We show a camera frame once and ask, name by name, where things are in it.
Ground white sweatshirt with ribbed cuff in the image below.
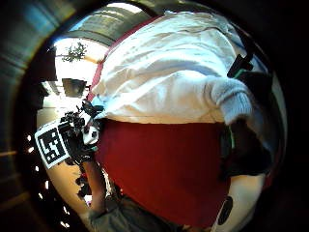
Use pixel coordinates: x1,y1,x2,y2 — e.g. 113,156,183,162
91,11,259,127

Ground dark monitor screen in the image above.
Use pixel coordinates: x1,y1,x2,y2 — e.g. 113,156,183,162
62,77,89,99

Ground white marker cube on left glove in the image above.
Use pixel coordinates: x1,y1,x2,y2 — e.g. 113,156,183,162
34,119,72,170

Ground green potted plant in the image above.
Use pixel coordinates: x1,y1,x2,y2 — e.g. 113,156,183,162
61,42,88,64

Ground red cloth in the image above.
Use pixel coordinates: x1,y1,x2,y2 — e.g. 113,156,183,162
86,15,234,228

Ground the person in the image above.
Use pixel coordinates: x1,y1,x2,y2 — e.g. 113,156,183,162
85,192,186,232

